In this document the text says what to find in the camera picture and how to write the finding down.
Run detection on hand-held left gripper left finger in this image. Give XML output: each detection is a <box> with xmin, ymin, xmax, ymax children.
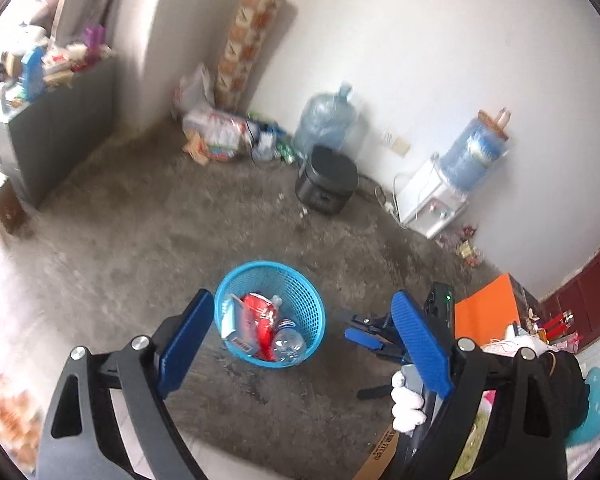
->
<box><xmin>36</xmin><ymin>287</ymin><xmax>216</xmax><ymax>480</ymax></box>

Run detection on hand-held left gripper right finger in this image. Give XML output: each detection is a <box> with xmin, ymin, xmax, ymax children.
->
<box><xmin>390</xmin><ymin>289</ymin><xmax>568</xmax><ymax>480</ymax></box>

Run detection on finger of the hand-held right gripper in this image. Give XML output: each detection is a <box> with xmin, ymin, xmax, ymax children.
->
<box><xmin>356</xmin><ymin>343</ymin><xmax>407</xmax><ymax>402</ymax></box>
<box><xmin>344</xmin><ymin>311</ymin><xmax>398</xmax><ymax>343</ymax></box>

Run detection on clear plastic bottle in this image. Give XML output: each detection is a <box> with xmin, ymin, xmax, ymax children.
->
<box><xmin>269</xmin><ymin>295</ymin><xmax>308</xmax><ymax>363</ymax></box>

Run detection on red and white snack bag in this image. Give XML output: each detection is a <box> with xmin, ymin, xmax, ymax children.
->
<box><xmin>242</xmin><ymin>292</ymin><xmax>287</xmax><ymax>361</ymax></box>

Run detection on blue plastic waste basket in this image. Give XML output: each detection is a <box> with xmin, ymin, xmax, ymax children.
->
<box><xmin>214</xmin><ymin>260</ymin><xmax>327</xmax><ymax>365</ymax></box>

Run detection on person's right hand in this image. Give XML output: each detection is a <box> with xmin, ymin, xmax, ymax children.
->
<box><xmin>390</xmin><ymin>372</ymin><xmax>428</xmax><ymax>434</ymax></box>

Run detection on orange box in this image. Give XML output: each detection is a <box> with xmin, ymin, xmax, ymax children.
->
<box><xmin>454</xmin><ymin>272</ymin><xmax>524</xmax><ymax>348</ymax></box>

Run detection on snack wrappers on floor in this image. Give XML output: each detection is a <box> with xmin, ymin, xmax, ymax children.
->
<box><xmin>440</xmin><ymin>222</ymin><xmax>486</xmax><ymax>267</ymax></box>

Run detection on brown cardboard box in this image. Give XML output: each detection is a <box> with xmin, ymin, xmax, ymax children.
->
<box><xmin>352</xmin><ymin>425</ymin><xmax>401</xmax><ymax>480</ymax></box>

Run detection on white water dispenser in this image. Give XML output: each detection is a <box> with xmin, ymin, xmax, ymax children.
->
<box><xmin>395</xmin><ymin>152</ymin><xmax>468</xmax><ymax>240</ymax></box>

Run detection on dark red cabinet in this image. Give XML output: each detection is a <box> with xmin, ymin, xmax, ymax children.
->
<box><xmin>540</xmin><ymin>232</ymin><xmax>600</xmax><ymax>351</ymax></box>

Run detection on black rice cooker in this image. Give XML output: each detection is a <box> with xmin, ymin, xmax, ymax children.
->
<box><xmin>295</xmin><ymin>144</ymin><xmax>360</xmax><ymax>215</ymax></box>

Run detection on blue water dispenser bottle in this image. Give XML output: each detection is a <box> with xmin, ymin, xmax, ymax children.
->
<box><xmin>439</xmin><ymin>107</ymin><xmax>512</xmax><ymax>193</ymax></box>

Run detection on teal plastic object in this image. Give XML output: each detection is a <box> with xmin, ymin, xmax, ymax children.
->
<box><xmin>565</xmin><ymin>366</ymin><xmax>600</xmax><ymax>448</ymax></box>

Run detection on pile of colourful packaging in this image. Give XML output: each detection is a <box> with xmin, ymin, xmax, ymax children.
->
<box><xmin>182</xmin><ymin>107</ymin><xmax>306</xmax><ymax>167</ymax></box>

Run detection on empty clear water jug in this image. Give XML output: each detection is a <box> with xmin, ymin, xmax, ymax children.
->
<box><xmin>292</xmin><ymin>81</ymin><xmax>359</xmax><ymax>158</ymax></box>

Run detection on small brown box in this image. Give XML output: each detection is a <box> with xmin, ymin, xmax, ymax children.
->
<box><xmin>0</xmin><ymin>165</ymin><xmax>29</xmax><ymax>235</ymax></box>

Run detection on grey cabinet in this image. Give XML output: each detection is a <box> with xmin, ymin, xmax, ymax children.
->
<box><xmin>0</xmin><ymin>55</ymin><xmax>118</xmax><ymax>211</ymax></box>

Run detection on tall patterned cardboard box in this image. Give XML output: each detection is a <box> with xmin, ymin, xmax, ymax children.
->
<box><xmin>215</xmin><ymin>0</ymin><xmax>292</xmax><ymax>111</ymax></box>

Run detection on blue detergent bottle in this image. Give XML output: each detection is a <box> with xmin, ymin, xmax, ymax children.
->
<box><xmin>20</xmin><ymin>46</ymin><xmax>49</xmax><ymax>103</ymax></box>

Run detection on purple cup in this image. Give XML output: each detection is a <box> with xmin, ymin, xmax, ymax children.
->
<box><xmin>82</xmin><ymin>25</ymin><xmax>106</xmax><ymax>56</ymax></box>

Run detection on white power strip cable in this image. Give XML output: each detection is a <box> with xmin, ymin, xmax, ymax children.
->
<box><xmin>374</xmin><ymin>185</ymin><xmax>402</xmax><ymax>217</ymax></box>

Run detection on wall socket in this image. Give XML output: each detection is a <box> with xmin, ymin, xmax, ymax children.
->
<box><xmin>384</xmin><ymin>130</ymin><xmax>411</xmax><ymax>156</ymax></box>

